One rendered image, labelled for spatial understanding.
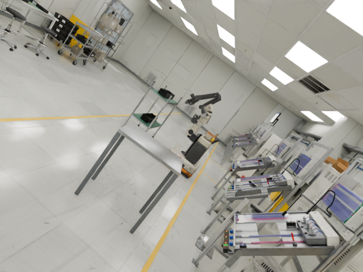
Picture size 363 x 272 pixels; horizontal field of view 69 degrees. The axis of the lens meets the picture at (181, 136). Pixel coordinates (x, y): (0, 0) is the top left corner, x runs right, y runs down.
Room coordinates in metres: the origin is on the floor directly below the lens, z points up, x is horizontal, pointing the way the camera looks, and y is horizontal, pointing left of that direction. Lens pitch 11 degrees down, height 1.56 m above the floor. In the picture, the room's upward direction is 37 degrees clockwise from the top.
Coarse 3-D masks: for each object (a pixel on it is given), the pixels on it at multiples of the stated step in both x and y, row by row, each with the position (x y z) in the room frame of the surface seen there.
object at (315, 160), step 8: (320, 144) 3.64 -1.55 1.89; (304, 152) 3.87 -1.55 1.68; (312, 160) 3.27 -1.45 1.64; (288, 168) 3.88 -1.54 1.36; (304, 168) 3.27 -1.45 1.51; (320, 168) 3.26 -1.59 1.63; (312, 176) 3.26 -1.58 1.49; (232, 200) 3.29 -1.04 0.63; (232, 208) 4.00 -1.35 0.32; (256, 208) 3.60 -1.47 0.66; (200, 232) 3.28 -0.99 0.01
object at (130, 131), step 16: (128, 128) 2.46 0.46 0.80; (112, 144) 2.29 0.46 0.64; (144, 144) 2.38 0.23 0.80; (160, 144) 2.72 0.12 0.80; (160, 160) 2.31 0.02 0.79; (176, 160) 2.59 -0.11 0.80; (96, 176) 2.70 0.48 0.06; (176, 176) 2.33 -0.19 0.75; (160, 192) 2.33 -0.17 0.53; (144, 208) 2.74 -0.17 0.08
